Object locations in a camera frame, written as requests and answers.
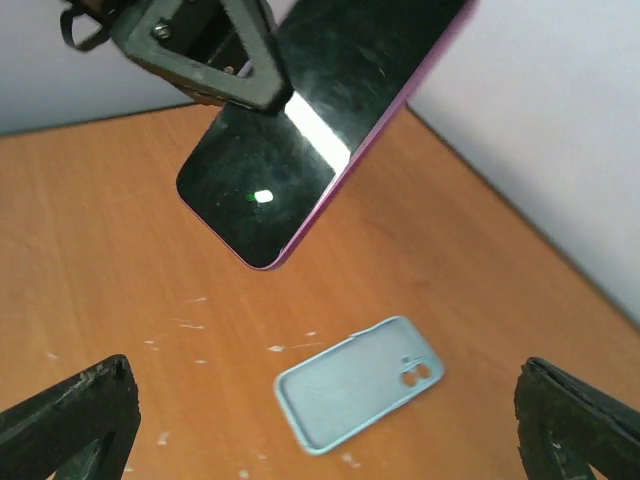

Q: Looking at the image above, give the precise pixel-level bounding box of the light blue phone case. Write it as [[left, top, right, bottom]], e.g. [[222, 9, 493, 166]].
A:
[[273, 316, 445, 456]]

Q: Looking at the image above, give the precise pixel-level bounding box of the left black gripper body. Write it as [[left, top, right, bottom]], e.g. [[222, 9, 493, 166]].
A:
[[164, 0, 248, 77]]

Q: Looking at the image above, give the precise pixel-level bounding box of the purple phone black screen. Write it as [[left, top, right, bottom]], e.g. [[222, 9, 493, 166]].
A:
[[176, 0, 469, 270]]

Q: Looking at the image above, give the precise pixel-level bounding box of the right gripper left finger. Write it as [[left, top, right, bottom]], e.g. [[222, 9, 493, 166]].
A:
[[1, 354, 141, 479]]

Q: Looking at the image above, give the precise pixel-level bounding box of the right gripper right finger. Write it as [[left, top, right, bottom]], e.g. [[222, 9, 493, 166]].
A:
[[514, 357, 639, 479]]

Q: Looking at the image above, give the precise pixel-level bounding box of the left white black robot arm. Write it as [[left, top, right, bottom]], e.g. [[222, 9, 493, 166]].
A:
[[60, 0, 293, 112]]

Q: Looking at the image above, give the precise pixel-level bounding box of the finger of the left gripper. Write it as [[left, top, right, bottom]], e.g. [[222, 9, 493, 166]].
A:
[[110, 0, 293, 112]]

